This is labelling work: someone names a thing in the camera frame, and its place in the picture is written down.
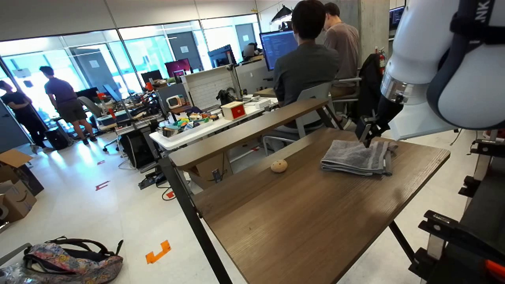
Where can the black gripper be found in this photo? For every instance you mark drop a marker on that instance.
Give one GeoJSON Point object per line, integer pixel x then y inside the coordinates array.
{"type": "Point", "coordinates": [377, 122]}

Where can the grey towel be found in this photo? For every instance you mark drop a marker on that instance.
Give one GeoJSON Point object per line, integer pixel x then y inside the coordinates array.
{"type": "Point", "coordinates": [353, 157]}

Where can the round tan wooden ball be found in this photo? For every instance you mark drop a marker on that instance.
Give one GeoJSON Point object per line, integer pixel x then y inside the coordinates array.
{"type": "Point", "coordinates": [279, 166]}

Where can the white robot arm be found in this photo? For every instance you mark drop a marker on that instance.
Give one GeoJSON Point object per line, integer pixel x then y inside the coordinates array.
{"type": "Point", "coordinates": [448, 71]}

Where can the black perforated robot base table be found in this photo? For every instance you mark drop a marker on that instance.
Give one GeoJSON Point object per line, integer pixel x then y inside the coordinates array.
{"type": "Point", "coordinates": [473, 248]}

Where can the grey office chair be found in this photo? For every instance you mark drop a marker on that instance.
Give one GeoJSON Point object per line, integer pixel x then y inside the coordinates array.
{"type": "Point", "coordinates": [339, 98]}

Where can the seated person dark shirt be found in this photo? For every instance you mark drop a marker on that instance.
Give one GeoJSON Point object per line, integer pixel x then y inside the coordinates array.
{"type": "Point", "coordinates": [310, 63]}

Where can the computer monitor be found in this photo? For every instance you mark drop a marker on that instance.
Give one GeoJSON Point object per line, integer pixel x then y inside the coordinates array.
{"type": "Point", "coordinates": [277, 45]}

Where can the red small box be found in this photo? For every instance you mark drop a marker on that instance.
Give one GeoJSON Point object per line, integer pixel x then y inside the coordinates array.
{"type": "Point", "coordinates": [233, 111]}

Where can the long wooden bench table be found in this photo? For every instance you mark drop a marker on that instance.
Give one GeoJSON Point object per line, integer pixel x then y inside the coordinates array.
{"type": "Point", "coordinates": [244, 131]}

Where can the white cluttered table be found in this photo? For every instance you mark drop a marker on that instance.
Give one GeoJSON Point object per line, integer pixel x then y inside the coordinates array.
{"type": "Point", "coordinates": [195, 133]}

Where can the standing person purple shirt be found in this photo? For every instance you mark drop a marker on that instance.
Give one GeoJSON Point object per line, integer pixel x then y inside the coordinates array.
{"type": "Point", "coordinates": [67, 103]}

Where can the colourful backpack on floor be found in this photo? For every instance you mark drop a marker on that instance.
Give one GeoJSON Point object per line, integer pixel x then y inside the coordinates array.
{"type": "Point", "coordinates": [63, 261]}

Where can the cardboard boxes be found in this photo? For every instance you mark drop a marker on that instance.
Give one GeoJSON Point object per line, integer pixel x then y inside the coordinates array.
{"type": "Point", "coordinates": [18, 185]}

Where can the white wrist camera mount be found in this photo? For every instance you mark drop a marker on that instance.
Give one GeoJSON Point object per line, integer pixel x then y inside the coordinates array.
{"type": "Point", "coordinates": [416, 119]}

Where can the black camera stand pole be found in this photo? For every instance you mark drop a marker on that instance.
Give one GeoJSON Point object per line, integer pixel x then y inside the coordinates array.
{"type": "Point", "coordinates": [192, 213]}

